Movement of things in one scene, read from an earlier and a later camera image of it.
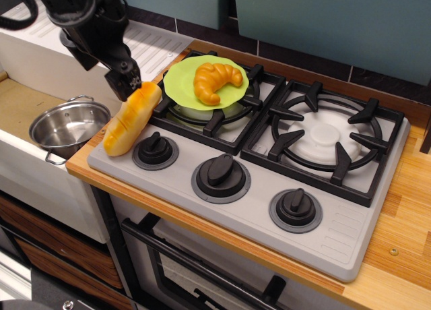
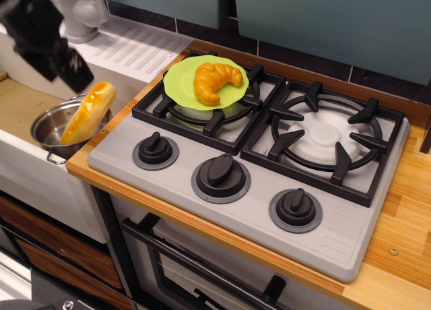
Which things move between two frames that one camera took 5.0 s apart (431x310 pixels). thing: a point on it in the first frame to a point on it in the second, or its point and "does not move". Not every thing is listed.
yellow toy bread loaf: (131, 122) to (94, 104)
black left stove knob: (155, 153) does not move
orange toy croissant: (209, 78) does not move
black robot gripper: (104, 41) to (34, 28)
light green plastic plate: (178, 83) does not move
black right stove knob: (295, 211) does not move
